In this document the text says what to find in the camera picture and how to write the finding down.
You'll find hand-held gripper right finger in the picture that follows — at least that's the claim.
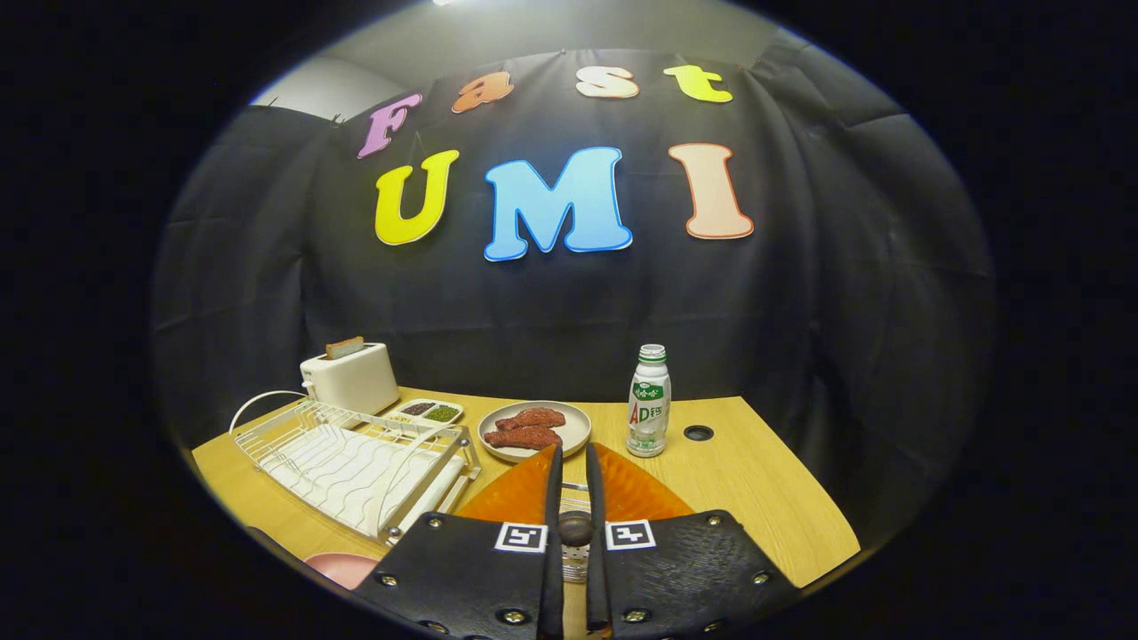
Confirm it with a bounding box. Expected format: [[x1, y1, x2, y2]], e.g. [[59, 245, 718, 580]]
[[582, 442, 801, 640]]

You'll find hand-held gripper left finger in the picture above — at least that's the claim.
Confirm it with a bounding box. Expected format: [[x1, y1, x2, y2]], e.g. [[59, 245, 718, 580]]
[[354, 444, 566, 640]]

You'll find metal wire basket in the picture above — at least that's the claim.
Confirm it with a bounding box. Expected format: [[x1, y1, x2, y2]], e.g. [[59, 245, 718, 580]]
[[558, 480, 595, 585]]

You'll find white wire dish rack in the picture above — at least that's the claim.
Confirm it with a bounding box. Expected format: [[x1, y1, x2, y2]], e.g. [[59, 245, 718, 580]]
[[229, 389, 483, 545]]

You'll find pink plate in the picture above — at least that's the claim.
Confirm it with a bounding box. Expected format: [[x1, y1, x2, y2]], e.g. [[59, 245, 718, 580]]
[[304, 551, 381, 591]]

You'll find beige plate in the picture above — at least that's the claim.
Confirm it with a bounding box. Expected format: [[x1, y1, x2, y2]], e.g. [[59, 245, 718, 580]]
[[477, 400, 593, 465]]

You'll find red meat piece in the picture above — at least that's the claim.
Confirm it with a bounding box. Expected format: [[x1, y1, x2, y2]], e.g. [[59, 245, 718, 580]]
[[485, 426, 563, 451], [494, 407, 567, 432]]

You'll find white green-label drink bottle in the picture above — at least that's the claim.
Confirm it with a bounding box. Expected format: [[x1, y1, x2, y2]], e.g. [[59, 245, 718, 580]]
[[626, 344, 673, 459]]

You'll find white divided bean tray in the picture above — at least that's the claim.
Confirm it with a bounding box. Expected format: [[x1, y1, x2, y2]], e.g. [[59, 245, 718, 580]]
[[389, 399, 465, 428]]

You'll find white ribbed drip tray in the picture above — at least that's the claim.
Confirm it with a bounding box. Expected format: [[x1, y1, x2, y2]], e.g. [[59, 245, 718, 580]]
[[267, 427, 468, 539]]

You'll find white toaster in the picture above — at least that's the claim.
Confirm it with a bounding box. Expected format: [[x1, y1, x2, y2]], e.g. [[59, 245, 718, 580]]
[[300, 342, 401, 416]]

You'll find black backdrop cloth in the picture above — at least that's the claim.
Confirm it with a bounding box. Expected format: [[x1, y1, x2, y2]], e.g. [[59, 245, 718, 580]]
[[151, 31, 997, 552]]

